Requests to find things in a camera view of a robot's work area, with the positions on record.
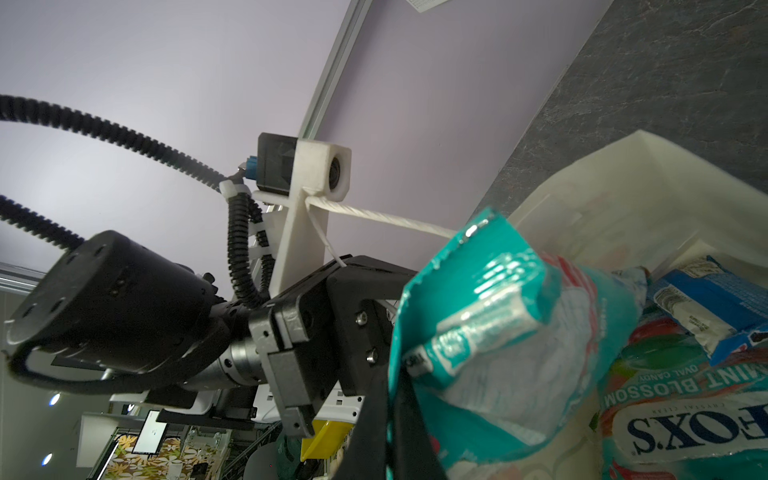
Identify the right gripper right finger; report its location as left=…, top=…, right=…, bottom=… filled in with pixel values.
left=389, top=374, right=447, bottom=480

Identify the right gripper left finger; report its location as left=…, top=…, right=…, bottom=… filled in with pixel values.
left=334, top=368, right=389, bottom=480

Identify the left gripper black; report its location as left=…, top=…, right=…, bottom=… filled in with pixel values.
left=218, top=256, right=415, bottom=438

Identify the teal Fox's mint candy bag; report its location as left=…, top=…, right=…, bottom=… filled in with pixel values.
left=598, top=310, right=767, bottom=479

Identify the white floral paper bag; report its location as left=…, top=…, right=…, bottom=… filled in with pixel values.
left=442, top=131, right=767, bottom=479

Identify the blue snack bar packet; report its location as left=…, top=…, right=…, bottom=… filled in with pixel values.
left=648, top=256, right=767, bottom=366

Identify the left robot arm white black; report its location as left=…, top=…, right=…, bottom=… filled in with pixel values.
left=1, top=95, right=424, bottom=438

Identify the yellow plastic bin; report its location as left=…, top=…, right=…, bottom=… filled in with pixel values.
left=300, top=420, right=354, bottom=462

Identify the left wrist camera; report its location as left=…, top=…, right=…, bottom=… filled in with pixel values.
left=236, top=133, right=351, bottom=298

